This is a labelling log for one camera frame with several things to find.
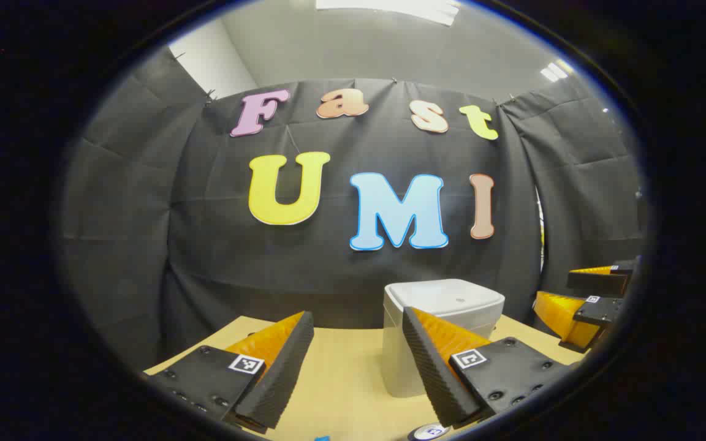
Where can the black backdrop cloth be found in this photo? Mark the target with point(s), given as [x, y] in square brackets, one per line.
[236, 263]

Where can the white desktop garbage bin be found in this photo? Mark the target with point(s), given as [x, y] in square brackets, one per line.
[445, 300]

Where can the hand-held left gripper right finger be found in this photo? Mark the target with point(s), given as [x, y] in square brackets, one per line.
[432, 373]

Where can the long ceiling light panel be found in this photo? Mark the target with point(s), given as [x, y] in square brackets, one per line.
[390, 7]

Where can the small ceiling light panel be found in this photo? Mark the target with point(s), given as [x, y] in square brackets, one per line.
[556, 70]

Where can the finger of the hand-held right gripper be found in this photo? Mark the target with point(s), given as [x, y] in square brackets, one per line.
[598, 283]
[564, 318]

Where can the wooden desktop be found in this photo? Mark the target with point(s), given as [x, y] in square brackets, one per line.
[341, 367]

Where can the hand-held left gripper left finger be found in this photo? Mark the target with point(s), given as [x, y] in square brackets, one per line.
[285, 373]

